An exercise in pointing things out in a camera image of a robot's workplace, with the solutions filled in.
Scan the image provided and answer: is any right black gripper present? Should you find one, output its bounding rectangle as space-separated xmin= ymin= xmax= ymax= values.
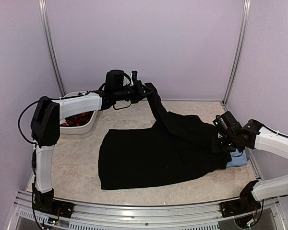
xmin=212 ymin=134 xmax=238 ymax=153

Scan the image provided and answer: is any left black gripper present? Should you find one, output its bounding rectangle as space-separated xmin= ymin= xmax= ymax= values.
xmin=115 ymin=80 xmax=154 ymax=104

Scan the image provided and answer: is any black long sleeve shirt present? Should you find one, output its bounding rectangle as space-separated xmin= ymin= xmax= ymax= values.
xmin=98 ymin=89 xmax=231 ymax=190

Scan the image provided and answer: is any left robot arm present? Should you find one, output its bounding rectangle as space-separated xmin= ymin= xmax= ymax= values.
xmin=30 ymin=69 xmax=154 ymax=213

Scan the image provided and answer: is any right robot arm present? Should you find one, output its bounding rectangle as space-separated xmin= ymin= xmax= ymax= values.
xmin=213 ymin=111 xmax=288 ymax=213

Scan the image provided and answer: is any light blue folded shirt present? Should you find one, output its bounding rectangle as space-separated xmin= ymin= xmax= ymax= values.
xmin=227 ymin=151 xmax=247 ymax=168

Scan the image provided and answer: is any red black plaid shirt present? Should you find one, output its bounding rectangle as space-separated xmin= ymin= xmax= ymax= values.
xmin=60 ymin=111 xmax=94 ymax=127

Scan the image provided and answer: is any white plastic bin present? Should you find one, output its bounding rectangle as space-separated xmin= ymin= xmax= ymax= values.
xmin=57 ymin=91 xmax=102 ymax=135

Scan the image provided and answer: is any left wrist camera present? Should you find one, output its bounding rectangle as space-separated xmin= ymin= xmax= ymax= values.
xmin=130 ymin=70 xmax=139 ymax=86

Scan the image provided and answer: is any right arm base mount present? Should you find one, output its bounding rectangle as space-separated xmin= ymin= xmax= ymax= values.
xmin=220 ymin=191 xmax=262 ymax=218

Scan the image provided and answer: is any right aluminium corner post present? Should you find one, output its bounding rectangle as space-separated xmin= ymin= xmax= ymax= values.
xmin=222 ymin=0 xmax=252 ymax=108

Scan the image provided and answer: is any aluminium corner post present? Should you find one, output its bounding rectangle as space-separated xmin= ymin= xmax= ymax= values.
xmin=38 ymin=0 xmax=66 ymax=96
xmin=222 ymin=0 xmax=252 ymax=108

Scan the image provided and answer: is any aluminium front rail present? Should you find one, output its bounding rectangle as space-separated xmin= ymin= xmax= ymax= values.
xmin=4 ymin=191 xmax=288 ymax=230

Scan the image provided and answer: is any left aluminium corner post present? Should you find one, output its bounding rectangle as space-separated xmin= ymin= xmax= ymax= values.
xmin=38 ymin=0 xmax=66 ymax=96

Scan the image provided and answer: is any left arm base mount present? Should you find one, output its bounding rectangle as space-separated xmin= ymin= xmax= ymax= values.
xmin=33 ymin=196 xmax=74 ymax=219

